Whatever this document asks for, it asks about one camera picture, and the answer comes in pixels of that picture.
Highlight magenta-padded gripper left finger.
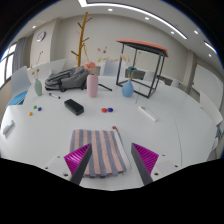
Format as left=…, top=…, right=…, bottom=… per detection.
left=41, top=143, right=94, bottom=186

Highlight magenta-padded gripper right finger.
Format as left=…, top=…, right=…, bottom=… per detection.
left=130, top=143, right=183, bottom=186

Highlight grey striped towel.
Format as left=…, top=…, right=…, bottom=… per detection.
left=68, top=128, right=133, bottom=178

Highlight white flat bar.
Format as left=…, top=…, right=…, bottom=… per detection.
left=137, top=105, right=159, bottom=123

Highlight black rectangular case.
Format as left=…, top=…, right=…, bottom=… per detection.
left=63, top=98, right=85, bottom=117

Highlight black and white marker pen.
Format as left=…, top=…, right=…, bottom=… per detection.
left=48, top=92, right=61, bottom=100

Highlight blue vase with flowers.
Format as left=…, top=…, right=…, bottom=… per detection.
left=119, top=49, right=142, bottom=98

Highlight pink vase with flowers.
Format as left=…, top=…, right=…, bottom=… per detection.
left=82, top=46, right=119, bottom=98

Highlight white remote control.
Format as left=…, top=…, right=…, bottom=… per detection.
left=2, top=119, right=16, bottom=136

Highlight grey backpack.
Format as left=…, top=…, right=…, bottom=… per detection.
left=44, top=65, right=90, bottom=93

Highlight green vase with dried stems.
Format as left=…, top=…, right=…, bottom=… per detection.
left=29, top=50, right=45, bottom=97

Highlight white chair with blue seat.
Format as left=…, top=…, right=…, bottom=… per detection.
left=6, top=65, right=32, bottom=107

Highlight black-framed orange-topped side table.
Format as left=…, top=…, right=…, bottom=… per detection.
left=115, top=38, right=169, bottom=100

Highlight window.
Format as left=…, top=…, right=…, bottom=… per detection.
left=0, top=44, right=18, bottom=89

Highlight wooden coat rack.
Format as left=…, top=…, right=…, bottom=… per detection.
left=70, top=11, right=93, bottom=68

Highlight grey curtain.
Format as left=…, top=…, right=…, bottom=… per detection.
left=12, top=36, right=27, bottom=73

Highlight ceiling lights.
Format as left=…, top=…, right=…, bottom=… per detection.
left=31, top=0, right=218, bottom=54

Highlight round wall clock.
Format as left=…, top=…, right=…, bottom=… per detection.
left=35, top=31, right=47, bottom=43

